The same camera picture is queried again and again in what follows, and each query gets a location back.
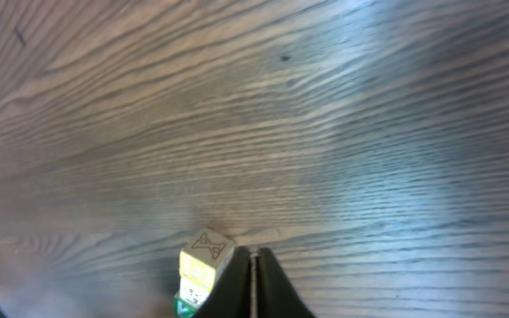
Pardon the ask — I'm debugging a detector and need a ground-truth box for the white block blue H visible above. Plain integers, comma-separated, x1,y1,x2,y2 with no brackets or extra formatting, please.
179,276,211,308

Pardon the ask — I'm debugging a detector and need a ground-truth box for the yellow plain wooden block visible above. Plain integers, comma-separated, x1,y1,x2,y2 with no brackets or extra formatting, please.
179,228,236,290

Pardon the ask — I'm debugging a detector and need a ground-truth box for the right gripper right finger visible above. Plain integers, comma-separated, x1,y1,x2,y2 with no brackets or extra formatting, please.
255,247,315,318

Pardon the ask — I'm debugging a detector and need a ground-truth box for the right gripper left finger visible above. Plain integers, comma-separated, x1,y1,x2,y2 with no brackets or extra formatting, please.
193,246,251,318

